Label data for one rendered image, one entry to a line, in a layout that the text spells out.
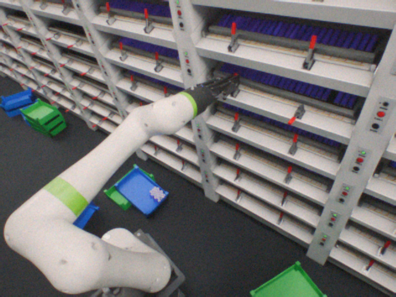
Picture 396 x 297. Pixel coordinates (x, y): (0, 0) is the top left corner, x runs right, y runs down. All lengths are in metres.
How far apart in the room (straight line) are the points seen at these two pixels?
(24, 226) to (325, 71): 0.88
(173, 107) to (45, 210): 0.41
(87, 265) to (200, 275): 1.05
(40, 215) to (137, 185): 1.23
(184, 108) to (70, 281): 0.50
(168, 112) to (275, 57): 0.40
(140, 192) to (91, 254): 1.28
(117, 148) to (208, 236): 1.04
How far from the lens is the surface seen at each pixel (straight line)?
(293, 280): 1.61
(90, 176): 0.77
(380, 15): 0.78
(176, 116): 0.75
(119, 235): 1.07
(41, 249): 0.69
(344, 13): 0.80
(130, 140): 0.82
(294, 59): 0.92
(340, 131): 0.97
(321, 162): 1.11
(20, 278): 2.04
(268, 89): 1.05
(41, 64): 2.88
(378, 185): 1.11
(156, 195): 1.82
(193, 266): 1.63
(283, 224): 1.58
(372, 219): 1.25
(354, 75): 0.88
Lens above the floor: 1.51
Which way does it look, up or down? 45 degrees down
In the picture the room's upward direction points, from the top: 10 degrees counter-clockwise
